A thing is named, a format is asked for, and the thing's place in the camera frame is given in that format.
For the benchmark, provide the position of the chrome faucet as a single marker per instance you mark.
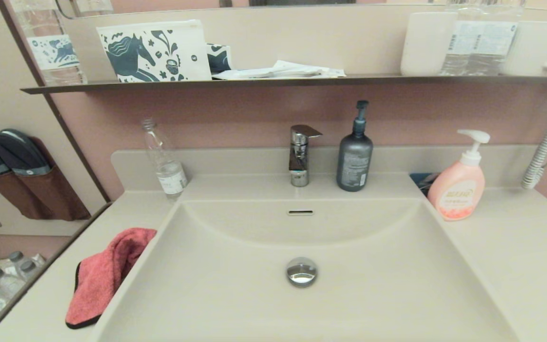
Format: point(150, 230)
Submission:
point(298, 161)

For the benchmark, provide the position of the pink cloth black trim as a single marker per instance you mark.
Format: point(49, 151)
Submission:
point(102, 280)

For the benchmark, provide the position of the beige sink basin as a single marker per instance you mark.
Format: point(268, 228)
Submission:
point(235, 294)

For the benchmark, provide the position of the dark grey pump bottle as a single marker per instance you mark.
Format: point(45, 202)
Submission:
point(354, 161)

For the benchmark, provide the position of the white paper packets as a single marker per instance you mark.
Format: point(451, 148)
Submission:
point(278, 71)

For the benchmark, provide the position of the slim clear plastic bottle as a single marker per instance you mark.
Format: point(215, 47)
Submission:
point(171, 178)

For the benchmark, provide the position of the chrome drain stopper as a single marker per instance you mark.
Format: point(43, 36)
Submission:
point(302, 273)

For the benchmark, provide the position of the small blue white pouch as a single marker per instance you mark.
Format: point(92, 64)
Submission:
point(219, 58)

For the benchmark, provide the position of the dark blue packet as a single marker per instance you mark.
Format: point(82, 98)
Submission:
point(423, 180)

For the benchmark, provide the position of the white pouch blue horse print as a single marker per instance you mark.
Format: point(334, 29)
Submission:
point(159, 47)

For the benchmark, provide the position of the pink soap pump bottle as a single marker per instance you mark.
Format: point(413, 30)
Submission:
point(456, 190)

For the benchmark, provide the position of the clear bottle white label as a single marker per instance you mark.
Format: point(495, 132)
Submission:
point(463, 42)
point(501, 42)

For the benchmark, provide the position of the large clear bottle horse label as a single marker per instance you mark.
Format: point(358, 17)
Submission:
point(52, 52)

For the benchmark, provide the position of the dark metal wall shelf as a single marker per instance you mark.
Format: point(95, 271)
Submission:
point(254, 83)

